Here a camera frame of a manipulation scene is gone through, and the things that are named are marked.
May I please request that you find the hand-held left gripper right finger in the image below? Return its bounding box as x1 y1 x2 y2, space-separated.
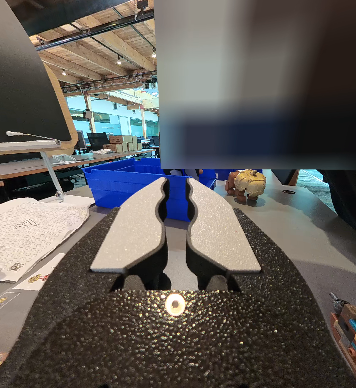
185 178 262 292

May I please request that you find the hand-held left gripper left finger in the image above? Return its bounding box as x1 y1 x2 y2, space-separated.
89 177 170 292

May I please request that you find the brown and tan lego animal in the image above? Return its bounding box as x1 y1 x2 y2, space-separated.
225 169 267 203

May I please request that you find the lego instruction booklet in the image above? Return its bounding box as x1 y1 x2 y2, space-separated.
0 252 67 326

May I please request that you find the stack of cardboard boxes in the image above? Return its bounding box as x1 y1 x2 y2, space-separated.
103 135 143 153

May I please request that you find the long wooden table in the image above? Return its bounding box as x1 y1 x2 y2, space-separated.
0 148 161 180

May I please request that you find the black office chair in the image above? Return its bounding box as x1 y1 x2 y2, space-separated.
86 132 110 151

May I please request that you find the white paper with printed circles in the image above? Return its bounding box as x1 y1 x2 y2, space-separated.
0 197 90 284

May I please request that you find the curved wooden panel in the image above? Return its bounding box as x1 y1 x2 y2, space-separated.
41 62 78 157

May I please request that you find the person's dark clothing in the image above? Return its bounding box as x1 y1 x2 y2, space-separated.
317 169 356 256

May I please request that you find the white monitor stand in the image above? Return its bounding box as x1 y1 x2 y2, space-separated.
0 139 65 204

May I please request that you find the black monitor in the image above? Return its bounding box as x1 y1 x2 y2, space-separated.
0 0 72 145

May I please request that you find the white cable plug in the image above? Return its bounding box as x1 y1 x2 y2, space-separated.
6 131 61 143

